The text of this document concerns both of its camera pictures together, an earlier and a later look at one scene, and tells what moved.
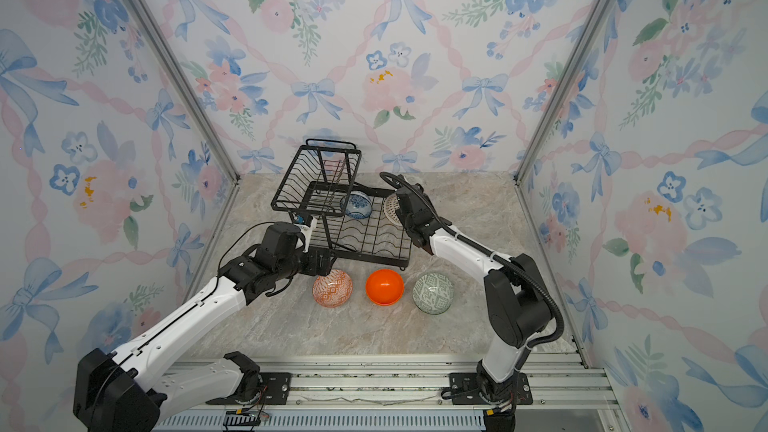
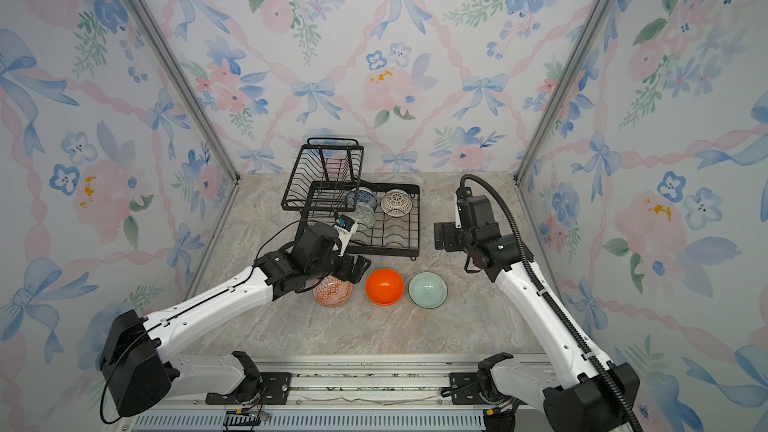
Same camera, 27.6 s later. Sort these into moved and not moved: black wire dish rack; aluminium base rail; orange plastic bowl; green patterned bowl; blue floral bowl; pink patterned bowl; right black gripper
Moved: blue floral bowl; right black gripper; green patterned bowl
Not moved: orange plastic bowl; aluminium base rail; pink patterned bowl; black wire dish rack
